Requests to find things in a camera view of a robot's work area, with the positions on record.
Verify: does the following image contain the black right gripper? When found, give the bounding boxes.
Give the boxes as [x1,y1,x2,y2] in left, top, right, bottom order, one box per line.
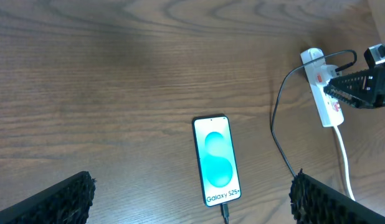
[324,67,385,109]

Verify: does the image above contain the white power strip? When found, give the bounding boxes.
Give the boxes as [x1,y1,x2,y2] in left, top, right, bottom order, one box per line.
[305,65,344,128]

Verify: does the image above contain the black USB charging cable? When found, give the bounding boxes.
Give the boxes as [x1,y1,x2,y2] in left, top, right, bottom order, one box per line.
[219,49,358,224]

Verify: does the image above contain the white power strip cord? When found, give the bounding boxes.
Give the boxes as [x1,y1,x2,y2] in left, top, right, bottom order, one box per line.
[331,124,356,202]

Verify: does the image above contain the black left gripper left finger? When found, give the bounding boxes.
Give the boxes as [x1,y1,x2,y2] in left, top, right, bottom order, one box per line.
[0,171,96,224]

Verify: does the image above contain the blue Samsung Galaxy smartphone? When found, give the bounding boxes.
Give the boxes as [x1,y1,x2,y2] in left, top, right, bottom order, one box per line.
[192,114,242,207]

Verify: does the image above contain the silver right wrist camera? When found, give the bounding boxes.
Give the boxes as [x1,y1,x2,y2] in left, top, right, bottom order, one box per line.
[364,44,385,68]

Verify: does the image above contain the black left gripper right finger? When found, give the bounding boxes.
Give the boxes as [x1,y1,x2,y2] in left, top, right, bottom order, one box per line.
[289,171,385,224]

